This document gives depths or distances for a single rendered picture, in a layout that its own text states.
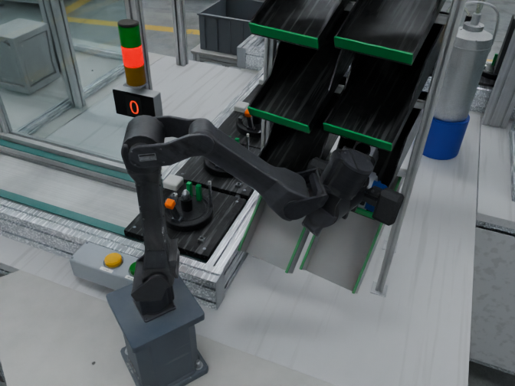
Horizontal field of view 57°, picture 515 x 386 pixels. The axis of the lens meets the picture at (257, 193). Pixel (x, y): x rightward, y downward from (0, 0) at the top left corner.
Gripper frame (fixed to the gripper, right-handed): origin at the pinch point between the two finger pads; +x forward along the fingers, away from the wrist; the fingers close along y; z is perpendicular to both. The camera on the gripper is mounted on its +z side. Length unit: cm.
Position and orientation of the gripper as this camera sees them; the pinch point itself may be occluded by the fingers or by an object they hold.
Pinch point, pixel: (361, 182)
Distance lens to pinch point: 94.2
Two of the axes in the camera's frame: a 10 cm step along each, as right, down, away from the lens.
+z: 1.9, -8.7, -4.5
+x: 5.5, -2.9, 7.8
